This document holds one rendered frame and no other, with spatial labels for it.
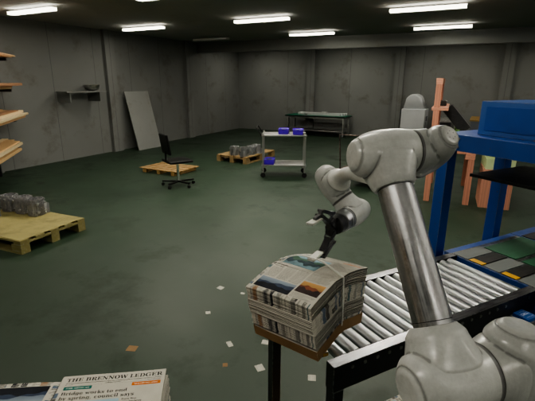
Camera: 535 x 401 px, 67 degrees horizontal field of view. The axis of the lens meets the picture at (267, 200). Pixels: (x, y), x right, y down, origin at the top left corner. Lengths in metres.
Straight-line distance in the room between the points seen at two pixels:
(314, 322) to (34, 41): 9.93
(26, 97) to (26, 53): 0.92
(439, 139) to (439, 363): 0.59
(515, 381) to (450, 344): 0.18
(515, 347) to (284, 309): 0.69
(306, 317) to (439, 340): 0.48
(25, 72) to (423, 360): 10.10
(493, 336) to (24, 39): 10.27
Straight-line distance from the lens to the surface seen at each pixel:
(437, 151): 1.26
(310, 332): 1.44
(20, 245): 5.27
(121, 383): 1.28
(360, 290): 1.67
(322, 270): 1.55
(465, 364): 1.11
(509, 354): 1.20
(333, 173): 1.71
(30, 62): 10.66
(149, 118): 12.48
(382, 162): 1.15
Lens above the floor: 1.86
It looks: 16 degrees down
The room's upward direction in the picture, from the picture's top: straight up
